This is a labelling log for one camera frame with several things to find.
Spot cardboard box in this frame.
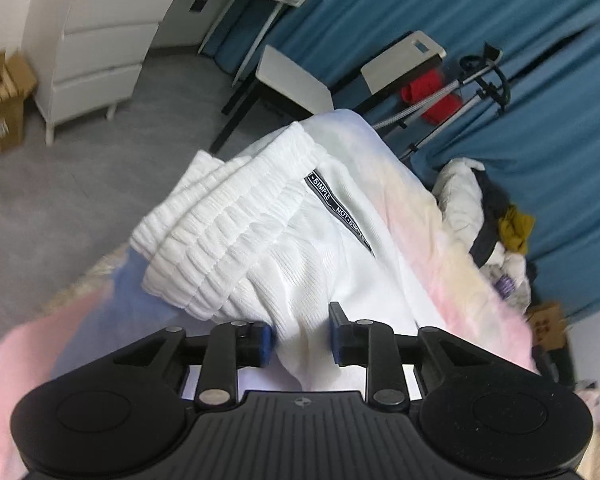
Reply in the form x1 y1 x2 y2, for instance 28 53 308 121
0 52 38 156

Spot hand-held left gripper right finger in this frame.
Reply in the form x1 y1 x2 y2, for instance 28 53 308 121
327 301 487 409

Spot pile of clothes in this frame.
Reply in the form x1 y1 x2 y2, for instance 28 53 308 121
432 157 533 311

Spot black and white chair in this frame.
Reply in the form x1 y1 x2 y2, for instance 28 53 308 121
211 30 448 153

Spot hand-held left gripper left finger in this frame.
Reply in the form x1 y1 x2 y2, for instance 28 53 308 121
111 320 274 409

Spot black garment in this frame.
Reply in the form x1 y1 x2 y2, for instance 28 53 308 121
467 170 511 266

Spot mustard yellow garment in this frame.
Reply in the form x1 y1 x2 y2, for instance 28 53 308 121
497 205 536 256

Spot white pants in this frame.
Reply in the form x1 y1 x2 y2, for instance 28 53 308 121
127 122 436 393

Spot red cloth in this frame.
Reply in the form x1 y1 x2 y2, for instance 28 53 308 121
400 71 468 123

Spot pastel tie-dye duvet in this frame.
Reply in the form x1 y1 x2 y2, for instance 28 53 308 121
0 110 541 480

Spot white drawer cabinet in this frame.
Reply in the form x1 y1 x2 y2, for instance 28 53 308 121
22 0 186 147

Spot small brown box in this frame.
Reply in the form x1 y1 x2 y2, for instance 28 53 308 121
527 301 568 351

